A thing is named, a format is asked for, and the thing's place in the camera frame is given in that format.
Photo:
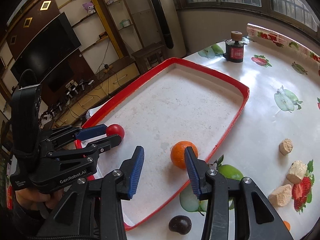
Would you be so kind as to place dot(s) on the large beige bread chunk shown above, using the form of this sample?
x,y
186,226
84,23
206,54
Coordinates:
x,y
281,196

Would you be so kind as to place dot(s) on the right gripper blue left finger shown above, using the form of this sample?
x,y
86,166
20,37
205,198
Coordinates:
x,y
131,169

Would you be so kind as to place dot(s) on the black television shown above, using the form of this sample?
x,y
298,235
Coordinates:
x,y
52,45

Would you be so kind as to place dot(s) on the person's left hand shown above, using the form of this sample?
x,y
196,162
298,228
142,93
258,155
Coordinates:
x,y
29,198

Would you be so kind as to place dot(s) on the dark purple plum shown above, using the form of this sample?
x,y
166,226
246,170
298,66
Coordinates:
x,y
180,224

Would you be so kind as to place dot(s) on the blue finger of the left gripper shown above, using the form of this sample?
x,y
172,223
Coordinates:
x,y
91,132
104,144

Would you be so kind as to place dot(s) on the black red ink bottle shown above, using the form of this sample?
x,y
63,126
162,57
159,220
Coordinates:
x,y
234,48

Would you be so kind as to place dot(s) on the wooden shelf unit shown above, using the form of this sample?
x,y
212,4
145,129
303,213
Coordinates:
x,y
134,20

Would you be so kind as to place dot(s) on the round beige bread piece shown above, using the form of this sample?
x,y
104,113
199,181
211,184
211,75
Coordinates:
x,y
286,146

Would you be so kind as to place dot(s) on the red tomato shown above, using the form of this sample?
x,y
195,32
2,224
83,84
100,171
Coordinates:
x,y
115,129

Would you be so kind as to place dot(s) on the black standing pipe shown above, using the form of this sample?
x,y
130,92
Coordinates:
x,y
162,22

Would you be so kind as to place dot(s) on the fruit pattern tablecloth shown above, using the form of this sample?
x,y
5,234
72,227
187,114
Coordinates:
x,y
283,87

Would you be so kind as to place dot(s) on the orange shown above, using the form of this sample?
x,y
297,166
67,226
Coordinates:
x,y
287,224
177,153

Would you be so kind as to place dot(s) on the wooden tv cabinet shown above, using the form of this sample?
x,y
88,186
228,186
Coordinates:
x,y
83,96

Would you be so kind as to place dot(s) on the red rimmed white tray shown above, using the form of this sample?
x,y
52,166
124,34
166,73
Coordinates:
x,y
176,101

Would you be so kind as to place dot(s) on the purple plush toy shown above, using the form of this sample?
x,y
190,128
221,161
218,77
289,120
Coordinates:
x,y
89,7

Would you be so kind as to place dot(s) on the dark wooden stool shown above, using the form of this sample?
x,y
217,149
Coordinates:
x,y
141,56

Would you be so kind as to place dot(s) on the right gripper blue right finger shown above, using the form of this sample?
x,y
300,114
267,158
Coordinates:
x,y
197,170

